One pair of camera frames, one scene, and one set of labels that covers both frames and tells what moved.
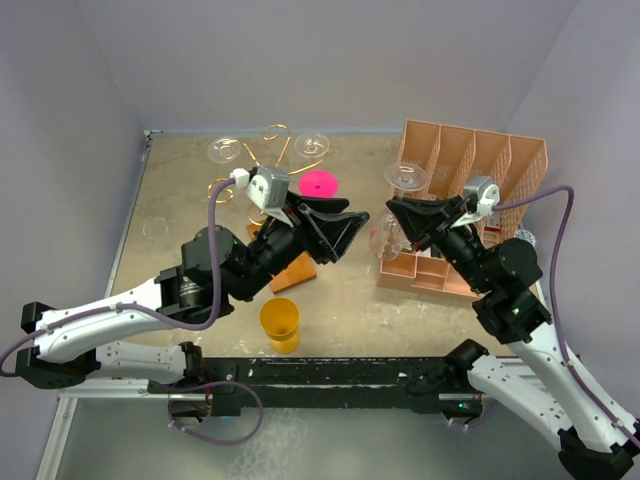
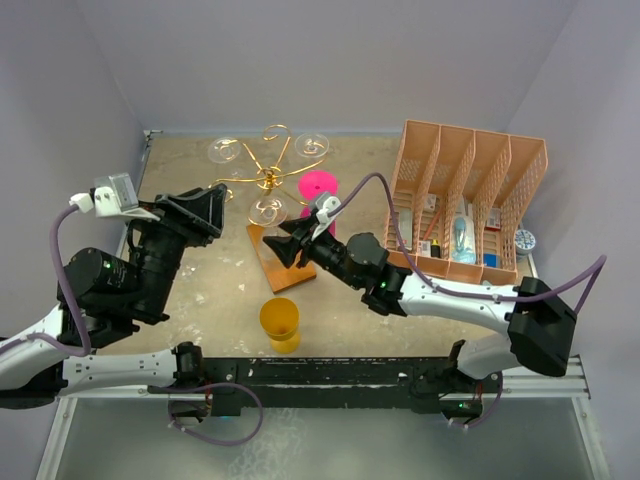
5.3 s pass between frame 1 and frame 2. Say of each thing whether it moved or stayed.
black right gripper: moved
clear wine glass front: moved
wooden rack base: stayed
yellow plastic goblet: stayed
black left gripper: moved
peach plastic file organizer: stayed
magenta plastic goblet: stayed
